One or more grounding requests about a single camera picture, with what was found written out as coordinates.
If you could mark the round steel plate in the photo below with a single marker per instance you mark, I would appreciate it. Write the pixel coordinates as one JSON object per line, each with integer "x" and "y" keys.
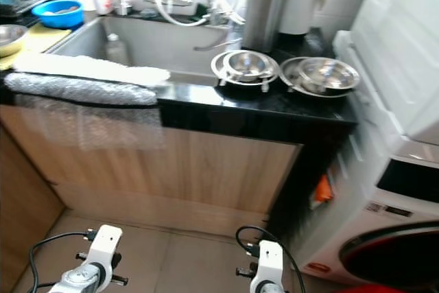
{"x": 289, "y": 81}
{"x": 218, "y": 75}

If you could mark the large steel bowl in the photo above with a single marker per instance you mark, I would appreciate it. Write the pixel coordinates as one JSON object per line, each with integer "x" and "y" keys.
{"x": 10, "y": 39}

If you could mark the clear bubble wrap sheet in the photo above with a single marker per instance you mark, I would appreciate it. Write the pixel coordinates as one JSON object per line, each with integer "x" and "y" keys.
{"x": 82, "y": 80}

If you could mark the yellow mat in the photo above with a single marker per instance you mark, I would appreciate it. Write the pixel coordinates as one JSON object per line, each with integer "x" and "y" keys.
{"x": 48, "y": 38}

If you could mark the wooden side cabinet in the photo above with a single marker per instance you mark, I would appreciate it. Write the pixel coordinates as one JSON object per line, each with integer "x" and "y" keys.
{"x": 20, "y": 238}

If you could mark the blue plastic bowl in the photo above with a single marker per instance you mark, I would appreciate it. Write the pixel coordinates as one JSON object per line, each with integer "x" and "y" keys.
{"x": 56, "y": 18}

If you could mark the clear plastic bottle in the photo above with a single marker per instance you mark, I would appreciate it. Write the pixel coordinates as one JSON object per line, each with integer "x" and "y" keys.
{"x": 116, "y": 49}

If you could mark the stainless steel sink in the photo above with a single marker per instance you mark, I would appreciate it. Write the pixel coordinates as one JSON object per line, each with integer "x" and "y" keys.
{"x": 158, "y": 42}

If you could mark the wooden cabinet door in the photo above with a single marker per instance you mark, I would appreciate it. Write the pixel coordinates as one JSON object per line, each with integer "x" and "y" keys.
{"x": 178, "y": 169}

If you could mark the steel knife block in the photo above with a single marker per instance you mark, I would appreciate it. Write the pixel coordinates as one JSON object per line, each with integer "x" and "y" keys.
{"x": 266, "y": 12}

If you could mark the white water filter cylinder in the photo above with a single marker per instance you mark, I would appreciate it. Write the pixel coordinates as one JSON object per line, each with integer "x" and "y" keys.
{"x": 298, "y": 12}

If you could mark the small orange object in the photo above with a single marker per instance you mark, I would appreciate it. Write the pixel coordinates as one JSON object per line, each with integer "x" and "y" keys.
{"x": 324, "y": 190}

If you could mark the white washing machine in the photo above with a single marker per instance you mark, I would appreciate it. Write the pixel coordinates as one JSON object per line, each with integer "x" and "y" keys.
{"x": 357, "y": 231}

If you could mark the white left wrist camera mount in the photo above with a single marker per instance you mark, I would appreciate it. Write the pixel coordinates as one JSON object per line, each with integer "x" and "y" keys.
{"x": 106, "y": 241}

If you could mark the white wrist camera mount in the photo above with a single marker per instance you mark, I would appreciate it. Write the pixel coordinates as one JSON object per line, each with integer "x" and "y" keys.
{"x": 106, "y": 241}
{"x": 269, "y": 259}

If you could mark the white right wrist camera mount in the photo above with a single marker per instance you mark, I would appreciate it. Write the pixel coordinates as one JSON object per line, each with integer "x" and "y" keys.
{"x": 269, "y": 259}

